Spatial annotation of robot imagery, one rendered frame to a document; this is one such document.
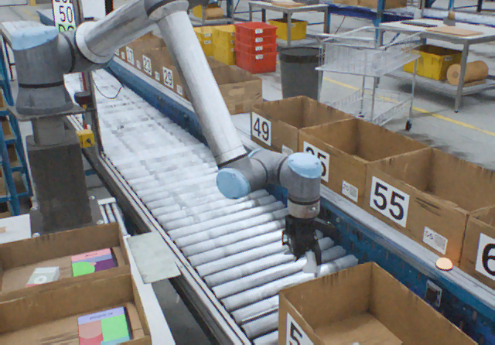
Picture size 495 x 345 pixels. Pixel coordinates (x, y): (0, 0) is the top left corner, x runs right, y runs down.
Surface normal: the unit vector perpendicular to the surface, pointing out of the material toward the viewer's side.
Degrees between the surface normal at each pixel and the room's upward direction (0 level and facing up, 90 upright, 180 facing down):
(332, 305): 89
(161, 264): 0
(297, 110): 90
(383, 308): 90
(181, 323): 0
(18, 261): 89
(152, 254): 0
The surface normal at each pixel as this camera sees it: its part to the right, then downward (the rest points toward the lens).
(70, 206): 0.39, 0.36
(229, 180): -0.58, 0.35
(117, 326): -0.02, -0.92
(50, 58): 0.78, 0.21
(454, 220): -0.88, 0.21
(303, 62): -0.04, 0.40
